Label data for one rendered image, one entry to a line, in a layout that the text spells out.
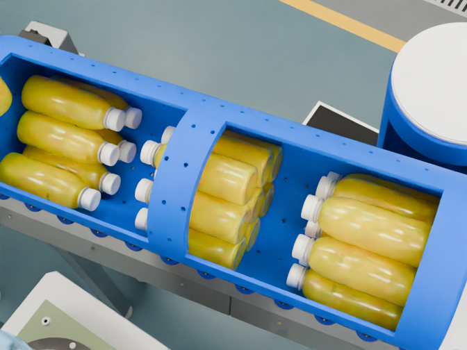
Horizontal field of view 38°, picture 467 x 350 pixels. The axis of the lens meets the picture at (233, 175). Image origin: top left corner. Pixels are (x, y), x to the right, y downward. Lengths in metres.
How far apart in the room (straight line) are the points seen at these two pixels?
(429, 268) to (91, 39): 2.13
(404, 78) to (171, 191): 0.53
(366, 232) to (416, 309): 0.13
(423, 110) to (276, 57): 1.43
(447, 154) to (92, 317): 0.69
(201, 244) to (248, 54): 1.62
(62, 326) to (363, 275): 0.44
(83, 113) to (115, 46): 1.59
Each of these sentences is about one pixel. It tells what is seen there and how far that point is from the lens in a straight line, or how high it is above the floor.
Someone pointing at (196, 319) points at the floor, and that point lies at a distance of 2.22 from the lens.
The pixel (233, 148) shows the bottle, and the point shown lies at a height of 1.14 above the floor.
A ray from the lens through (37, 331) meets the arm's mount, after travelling 1.00.
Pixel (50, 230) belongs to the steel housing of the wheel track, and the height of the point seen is 0.88.
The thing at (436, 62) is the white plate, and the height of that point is 1.04.
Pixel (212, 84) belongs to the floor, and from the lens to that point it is 2.61.
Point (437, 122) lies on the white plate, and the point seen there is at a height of 1.04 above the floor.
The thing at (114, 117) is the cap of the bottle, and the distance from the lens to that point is 1.22.
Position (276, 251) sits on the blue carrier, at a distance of 1.23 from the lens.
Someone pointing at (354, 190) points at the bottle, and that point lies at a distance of 1.08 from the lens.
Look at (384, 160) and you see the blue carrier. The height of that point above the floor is 1.21.
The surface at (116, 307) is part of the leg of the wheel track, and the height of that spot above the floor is 0.15.
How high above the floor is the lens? 2.11
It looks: 62 degrees down
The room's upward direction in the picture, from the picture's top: 12 degrees counter-clockwise
